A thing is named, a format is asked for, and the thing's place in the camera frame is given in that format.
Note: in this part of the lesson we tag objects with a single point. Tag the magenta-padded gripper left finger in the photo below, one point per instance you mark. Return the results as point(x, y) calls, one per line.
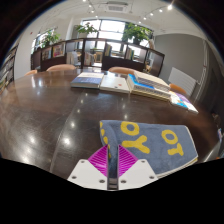
point(86, 173)

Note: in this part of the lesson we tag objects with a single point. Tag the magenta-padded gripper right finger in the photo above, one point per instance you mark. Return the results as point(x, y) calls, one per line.
point(138, 173)

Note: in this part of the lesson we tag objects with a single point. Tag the grey towel with yellow letters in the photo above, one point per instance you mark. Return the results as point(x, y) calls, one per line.
point(156, 146)

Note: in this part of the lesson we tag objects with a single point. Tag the white and cyan book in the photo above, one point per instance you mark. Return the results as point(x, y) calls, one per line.
point(173, 99)

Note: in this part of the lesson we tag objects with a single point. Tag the purple and white book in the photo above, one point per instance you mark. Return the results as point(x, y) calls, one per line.
point(191, 107)

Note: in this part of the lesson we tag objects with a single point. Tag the dark blue book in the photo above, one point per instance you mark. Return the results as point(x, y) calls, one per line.
point(87, 80)

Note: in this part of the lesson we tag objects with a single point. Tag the thick white book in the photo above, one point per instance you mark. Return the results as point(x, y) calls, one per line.
point(150, 80)

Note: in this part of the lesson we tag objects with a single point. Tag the row of orange chairs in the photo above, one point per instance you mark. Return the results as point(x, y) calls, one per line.
point(61, 67)

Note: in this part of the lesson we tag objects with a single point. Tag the dark divider shelf unit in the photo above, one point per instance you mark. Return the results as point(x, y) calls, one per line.
point(113, 63)

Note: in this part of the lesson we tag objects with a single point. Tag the large green potted plant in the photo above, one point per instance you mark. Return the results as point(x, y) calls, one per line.
point(136, 33)

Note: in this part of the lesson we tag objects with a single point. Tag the ceiling air conditioner unit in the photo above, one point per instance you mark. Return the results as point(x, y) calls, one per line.
point(116, 6)

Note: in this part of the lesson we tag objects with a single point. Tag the ceiling track spotlights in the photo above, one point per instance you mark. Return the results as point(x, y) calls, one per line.
point(170, 6)

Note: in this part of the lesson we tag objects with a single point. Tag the large white wall radiator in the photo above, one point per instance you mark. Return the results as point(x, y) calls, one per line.
point(181, 80)

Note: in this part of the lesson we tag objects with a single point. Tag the tall wall bookshelf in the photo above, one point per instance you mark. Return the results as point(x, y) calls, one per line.
point(7, 70)

